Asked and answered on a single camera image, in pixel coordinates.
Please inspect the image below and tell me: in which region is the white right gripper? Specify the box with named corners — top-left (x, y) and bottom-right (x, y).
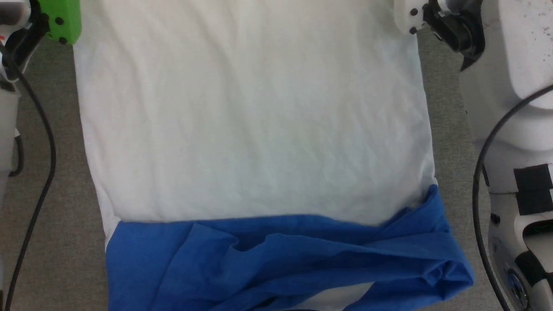
top-left (394, 0), bottom-right (432, 36)

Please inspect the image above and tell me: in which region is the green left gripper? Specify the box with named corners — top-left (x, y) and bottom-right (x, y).
top-left (39, 0), bottom-right (83, 45)

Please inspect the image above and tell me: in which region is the white and blue garment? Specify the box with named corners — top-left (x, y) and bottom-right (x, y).
top-left (72, 0), bottom-right (476, 311)

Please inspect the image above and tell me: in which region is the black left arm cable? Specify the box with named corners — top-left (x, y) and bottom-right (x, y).
top-left (0, 48), bottom-right (57, 311)

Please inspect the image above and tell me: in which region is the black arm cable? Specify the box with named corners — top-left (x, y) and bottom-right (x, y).
top-left (0, 48), bottom-right (57, 311)
top-left (472, 84), bottom-right (553, 311)

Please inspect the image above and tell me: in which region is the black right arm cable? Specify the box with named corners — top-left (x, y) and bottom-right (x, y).
top-left (472, 84), bottom-right (553, 311)

